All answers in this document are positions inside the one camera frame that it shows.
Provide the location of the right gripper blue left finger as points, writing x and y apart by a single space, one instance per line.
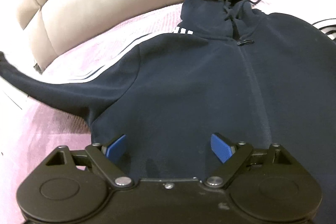
115 148

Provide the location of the pink quilted bedspread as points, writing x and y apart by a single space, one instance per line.
31 130

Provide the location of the navy blue striped hoodie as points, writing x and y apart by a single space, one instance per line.
227 68

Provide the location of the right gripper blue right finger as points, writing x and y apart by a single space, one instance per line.
222 147

